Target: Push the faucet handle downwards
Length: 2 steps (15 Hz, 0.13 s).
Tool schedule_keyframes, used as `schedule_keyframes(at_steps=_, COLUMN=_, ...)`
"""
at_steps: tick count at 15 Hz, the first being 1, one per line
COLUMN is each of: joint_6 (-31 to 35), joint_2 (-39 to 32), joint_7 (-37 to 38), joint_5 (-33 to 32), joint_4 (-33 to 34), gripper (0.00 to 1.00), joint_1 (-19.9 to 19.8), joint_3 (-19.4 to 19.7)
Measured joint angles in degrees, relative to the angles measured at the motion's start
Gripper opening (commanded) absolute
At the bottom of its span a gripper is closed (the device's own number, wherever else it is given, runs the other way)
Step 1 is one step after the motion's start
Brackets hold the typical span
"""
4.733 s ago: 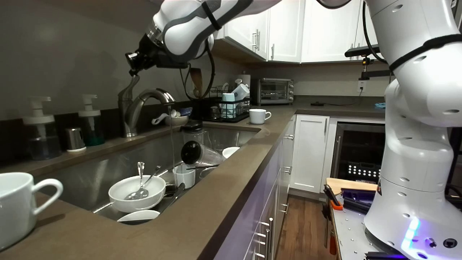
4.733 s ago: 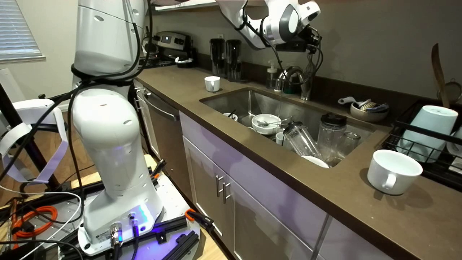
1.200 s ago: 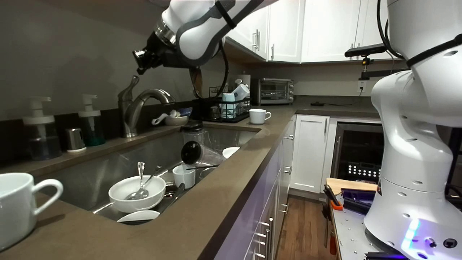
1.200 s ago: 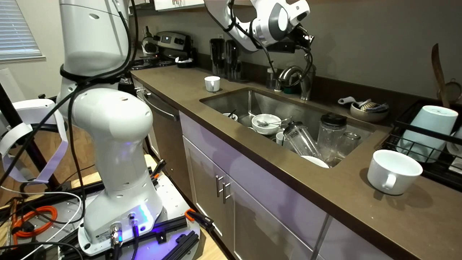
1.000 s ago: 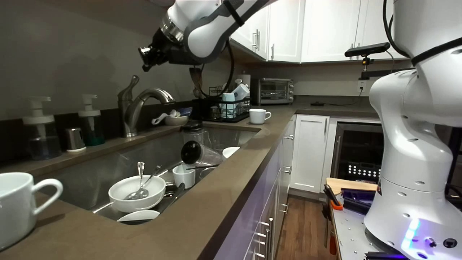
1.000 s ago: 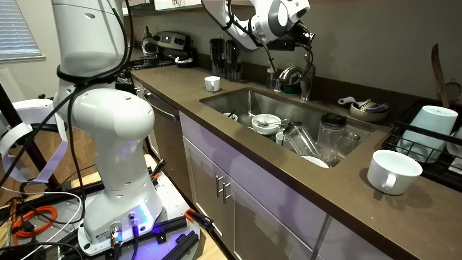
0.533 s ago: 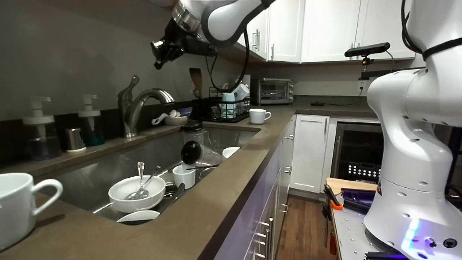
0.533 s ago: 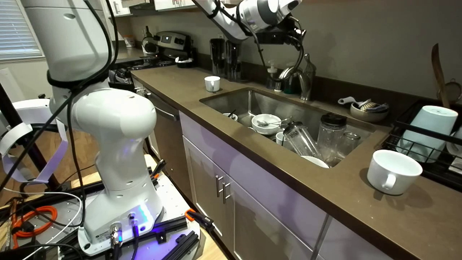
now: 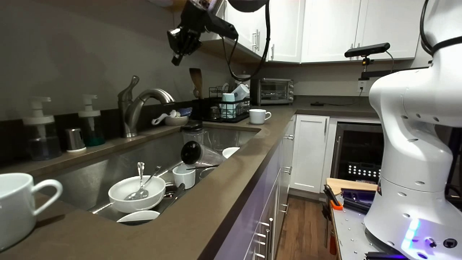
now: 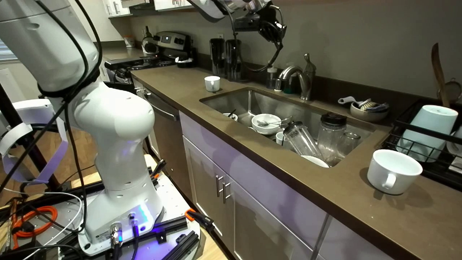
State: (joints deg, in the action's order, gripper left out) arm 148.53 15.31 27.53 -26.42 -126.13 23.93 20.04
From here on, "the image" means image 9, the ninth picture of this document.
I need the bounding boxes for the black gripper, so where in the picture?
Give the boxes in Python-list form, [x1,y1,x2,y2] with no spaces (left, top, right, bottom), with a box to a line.
[166,0,220,66]

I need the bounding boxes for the brushed steel faucet handle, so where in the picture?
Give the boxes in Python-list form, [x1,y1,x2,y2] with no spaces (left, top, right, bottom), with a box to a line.
[117,74,142,104]

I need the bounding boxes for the light blue cup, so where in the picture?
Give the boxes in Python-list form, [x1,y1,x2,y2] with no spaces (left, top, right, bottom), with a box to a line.
[220,91,239,120]

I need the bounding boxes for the dark glass tumbler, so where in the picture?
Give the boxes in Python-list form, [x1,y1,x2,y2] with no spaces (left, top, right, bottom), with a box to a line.
[181,123,205,146]

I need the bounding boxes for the silver toaster oven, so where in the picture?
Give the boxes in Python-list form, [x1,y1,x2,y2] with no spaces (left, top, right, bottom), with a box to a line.
[250,77,296,107]

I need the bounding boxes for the small white mug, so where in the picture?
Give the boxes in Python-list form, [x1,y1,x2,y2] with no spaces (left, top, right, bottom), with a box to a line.
[247,107,275,126]

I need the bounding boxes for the white dish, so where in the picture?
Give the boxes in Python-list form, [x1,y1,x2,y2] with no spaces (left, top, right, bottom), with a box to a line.
[221,146,241,160]

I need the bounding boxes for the small white cup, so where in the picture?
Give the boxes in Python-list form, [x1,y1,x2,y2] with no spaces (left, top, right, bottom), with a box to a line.
[171,165,198,191]

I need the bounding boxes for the metal fork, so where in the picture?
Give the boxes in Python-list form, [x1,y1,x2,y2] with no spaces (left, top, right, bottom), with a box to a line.
[137,165,165,199]

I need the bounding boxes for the metal spoon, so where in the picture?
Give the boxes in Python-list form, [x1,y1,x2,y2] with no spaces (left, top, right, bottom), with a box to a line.
[126,160,150,201]

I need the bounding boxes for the stainless steel sink basin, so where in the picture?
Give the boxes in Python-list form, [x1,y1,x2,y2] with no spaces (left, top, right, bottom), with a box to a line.
[48,121,265,224]

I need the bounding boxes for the small metal cup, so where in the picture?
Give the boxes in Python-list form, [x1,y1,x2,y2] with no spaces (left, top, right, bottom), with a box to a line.
[64,127,88,155]

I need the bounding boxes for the white bowl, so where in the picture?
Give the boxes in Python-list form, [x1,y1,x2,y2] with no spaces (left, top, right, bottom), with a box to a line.
[107,173,169,215]

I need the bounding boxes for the white lower cabinet door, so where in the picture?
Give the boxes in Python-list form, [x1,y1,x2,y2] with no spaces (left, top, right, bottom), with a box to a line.
[290,113,332,195]

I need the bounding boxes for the clear soap dispenser white pump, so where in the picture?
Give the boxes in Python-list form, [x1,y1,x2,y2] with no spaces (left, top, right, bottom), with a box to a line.
[22,95,62,162]

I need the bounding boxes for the small white plate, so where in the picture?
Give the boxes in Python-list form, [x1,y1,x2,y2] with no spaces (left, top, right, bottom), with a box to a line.
[116,209,162,225]

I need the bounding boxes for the grey counter drawers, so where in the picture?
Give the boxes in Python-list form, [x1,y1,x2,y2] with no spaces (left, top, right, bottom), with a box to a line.
[214,117,296,260]

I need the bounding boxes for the black built-in wine cooler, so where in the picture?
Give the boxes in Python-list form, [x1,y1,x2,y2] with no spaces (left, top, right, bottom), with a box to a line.
[331,120,386,183]

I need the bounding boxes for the orange black tool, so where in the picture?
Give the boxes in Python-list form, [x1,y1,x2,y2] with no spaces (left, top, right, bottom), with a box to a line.
[322,182,347,212]

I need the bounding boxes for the yellow wooden board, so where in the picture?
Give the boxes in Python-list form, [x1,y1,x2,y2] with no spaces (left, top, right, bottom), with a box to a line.
[325,176,380,195]

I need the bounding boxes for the dark blue box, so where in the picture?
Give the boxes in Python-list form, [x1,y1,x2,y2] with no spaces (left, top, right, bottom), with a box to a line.
[341,188,380,214]

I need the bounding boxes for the large white mug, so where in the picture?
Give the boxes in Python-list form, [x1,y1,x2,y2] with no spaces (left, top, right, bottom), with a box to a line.
[0,172,65,253]

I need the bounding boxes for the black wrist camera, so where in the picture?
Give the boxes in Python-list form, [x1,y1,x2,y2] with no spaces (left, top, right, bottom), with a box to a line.
[207,16,240,42]

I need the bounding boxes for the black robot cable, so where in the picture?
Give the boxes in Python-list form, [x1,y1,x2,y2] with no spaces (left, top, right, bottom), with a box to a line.
[221,0,273,82]

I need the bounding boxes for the black wire dish caddy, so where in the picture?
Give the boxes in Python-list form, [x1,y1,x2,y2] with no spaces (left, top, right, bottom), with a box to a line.
[201,95,253,124]

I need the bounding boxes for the black stereo camera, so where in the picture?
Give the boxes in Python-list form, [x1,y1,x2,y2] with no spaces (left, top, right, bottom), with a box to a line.
[344,40,393,59]

